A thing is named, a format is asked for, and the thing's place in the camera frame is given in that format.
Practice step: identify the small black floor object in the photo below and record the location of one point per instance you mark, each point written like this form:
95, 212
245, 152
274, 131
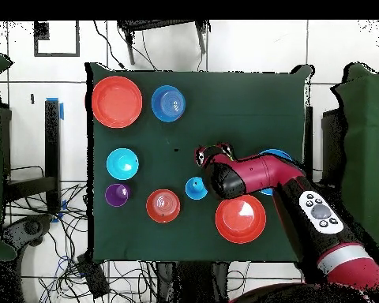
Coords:
32, 98

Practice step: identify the dark green tablecloth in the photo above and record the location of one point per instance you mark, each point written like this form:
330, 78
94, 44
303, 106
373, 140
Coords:
240, 94

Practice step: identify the light blue ribbed bowl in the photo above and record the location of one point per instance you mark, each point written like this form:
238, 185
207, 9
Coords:
122, 164

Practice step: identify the dark grey pedestal foot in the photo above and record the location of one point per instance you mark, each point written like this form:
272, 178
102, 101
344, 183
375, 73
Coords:
31, 227

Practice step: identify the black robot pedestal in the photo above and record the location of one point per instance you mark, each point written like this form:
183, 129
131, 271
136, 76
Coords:
192, 281

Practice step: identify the purple cup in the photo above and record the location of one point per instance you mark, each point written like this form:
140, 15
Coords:
117, 195

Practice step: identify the small orange bowl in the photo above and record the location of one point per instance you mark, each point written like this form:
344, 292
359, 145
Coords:
163, 206

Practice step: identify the black floor box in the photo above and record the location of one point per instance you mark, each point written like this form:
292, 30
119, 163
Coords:
94, 277

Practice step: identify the blue cup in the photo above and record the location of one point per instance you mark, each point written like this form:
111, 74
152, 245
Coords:
193, 191

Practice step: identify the blue tape strip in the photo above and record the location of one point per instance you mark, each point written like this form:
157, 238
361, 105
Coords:
61, 112

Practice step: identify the black metal stand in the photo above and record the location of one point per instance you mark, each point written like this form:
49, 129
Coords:
158, 23

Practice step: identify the black square floor frame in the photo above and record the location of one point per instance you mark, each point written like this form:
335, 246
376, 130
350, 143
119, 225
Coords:
57, 54

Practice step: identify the large orange bowl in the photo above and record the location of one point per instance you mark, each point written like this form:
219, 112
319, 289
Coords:
117, 102
240, 221

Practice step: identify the large blue bowl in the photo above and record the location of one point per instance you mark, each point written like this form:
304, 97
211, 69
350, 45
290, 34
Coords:
276, 153

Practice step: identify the medium blue bowl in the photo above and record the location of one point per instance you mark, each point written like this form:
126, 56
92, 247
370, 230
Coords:
168, 103

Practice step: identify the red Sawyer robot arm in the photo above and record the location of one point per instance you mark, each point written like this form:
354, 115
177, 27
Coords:
259, 173

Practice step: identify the black metal frame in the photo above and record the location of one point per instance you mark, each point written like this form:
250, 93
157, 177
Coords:
331, 142
52, 142

